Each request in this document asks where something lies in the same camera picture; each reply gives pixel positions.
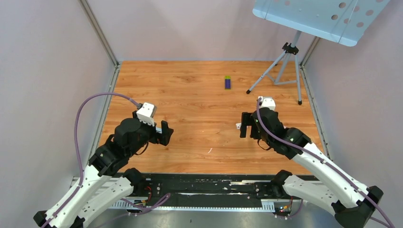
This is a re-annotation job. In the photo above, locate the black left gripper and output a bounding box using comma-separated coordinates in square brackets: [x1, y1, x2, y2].
[127, 111, 173, 157]

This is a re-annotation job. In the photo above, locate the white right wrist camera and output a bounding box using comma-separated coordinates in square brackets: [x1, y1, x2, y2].
[258, 96, 276, 111]

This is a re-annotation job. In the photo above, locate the grey tripod stand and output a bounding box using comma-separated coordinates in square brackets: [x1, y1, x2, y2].
[246, 30, 302, 105]

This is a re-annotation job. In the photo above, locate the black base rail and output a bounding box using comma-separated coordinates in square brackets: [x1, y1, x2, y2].
[110, 173, 301, 212]

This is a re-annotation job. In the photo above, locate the purple green small block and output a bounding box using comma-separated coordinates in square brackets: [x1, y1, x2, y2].
[224, 76, 231, 90]

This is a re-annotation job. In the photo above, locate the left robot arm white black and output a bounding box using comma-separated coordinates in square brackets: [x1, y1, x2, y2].
[33, 111, 174, 228]

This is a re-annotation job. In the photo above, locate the light blue perforated tray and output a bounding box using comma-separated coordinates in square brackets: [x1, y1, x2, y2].
[252, 0, 389, 47]

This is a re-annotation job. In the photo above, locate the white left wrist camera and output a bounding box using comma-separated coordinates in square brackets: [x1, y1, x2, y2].
[135, 103, 157, 126]

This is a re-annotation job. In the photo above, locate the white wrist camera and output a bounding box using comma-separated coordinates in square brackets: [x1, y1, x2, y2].
[135, 103, 157, 126]
[258, 96, 276, 111]

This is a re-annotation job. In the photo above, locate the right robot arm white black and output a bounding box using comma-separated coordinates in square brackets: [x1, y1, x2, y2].
[240, 107, 384, 228]

